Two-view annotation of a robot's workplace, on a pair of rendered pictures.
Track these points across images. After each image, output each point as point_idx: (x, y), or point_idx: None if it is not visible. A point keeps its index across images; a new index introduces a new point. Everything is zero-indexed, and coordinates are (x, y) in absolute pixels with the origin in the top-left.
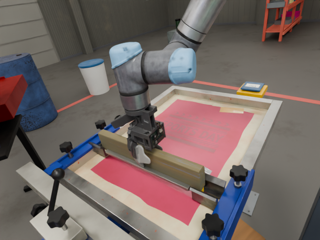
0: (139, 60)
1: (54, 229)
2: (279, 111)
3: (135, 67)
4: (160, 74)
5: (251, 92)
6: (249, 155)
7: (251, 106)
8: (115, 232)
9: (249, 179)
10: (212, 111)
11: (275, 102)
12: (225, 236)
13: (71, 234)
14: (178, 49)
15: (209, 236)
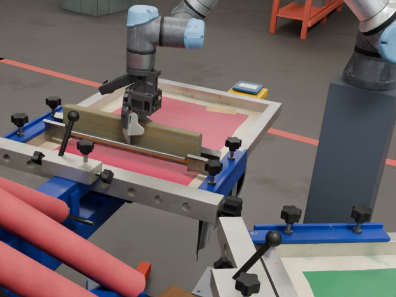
0: (158, 23)
1: (74, 162)
2: (277, 114)
3: (154, 28)
4: (176, 37)
5: (246, 94)
6: (242, 142)
7: (245, 108)
8: (126, 172)
9: (242, 154)
10: (196, 109)
11: (273, 104)
12: (222, 181)
13: (94, 164)
14: (192, 19)
15: (209, 182)
